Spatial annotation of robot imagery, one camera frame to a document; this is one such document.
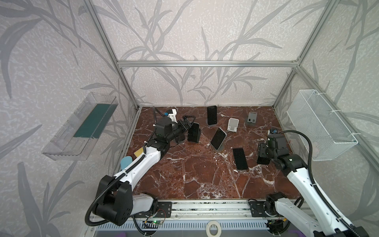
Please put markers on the white phone stand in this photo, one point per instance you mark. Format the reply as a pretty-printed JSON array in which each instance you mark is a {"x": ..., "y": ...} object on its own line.
[{"x": 233, "y": 124}]

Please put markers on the green-edged phone on stand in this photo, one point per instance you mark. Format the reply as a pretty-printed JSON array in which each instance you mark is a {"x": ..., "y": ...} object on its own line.
[{"x": 194, "y": 133}]

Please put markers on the white wire mesh basket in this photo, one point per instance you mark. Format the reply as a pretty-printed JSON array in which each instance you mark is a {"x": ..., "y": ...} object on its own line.
[{"x": 311, "y": 115}]

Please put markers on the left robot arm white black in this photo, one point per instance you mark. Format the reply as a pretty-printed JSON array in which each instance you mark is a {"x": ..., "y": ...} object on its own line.
[{"x": 121, "y": 185}]

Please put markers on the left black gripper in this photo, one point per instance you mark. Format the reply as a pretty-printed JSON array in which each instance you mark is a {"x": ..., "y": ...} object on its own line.
[{"x": 183, "y": 127}]

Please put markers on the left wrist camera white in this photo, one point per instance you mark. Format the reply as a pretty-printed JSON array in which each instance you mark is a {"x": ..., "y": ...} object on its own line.
[{"x": 171, "y": 113}]

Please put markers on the black phone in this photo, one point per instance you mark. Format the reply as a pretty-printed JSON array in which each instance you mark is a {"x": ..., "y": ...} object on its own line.
[
  {"x": 240, "y": 159},
  {"x": 212, "y": 115}
]

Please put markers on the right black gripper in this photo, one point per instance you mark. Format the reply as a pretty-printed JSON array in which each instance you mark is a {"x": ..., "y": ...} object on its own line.
[{"x": 263, "y": 155}]

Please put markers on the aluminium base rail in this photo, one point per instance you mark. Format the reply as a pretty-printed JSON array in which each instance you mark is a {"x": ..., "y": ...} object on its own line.
[{"x": 213, "y": 207}]

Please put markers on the grey phone stand rear right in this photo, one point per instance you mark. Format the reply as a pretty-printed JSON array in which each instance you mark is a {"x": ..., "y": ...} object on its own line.
[{"x": 251, "y": 119}]

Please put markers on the yellow sponge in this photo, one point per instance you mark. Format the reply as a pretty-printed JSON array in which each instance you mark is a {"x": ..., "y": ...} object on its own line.
[{"x": 139, "y": 152}]

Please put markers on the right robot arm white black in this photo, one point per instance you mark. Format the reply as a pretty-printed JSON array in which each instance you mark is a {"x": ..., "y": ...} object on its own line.
[{"x": 328, "y": 220}]

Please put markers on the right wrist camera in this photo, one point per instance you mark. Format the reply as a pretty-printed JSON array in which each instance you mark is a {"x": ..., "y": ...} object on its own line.
[{"x": 272, "y": 131}]

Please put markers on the white tape roll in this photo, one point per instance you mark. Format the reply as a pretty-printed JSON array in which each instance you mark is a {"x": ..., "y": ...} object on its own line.
[{"x": 213, "y": 229}]

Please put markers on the clear plastic wall bin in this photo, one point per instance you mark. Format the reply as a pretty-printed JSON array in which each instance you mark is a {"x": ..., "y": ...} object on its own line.
[{"x": 76, "y": 139}]

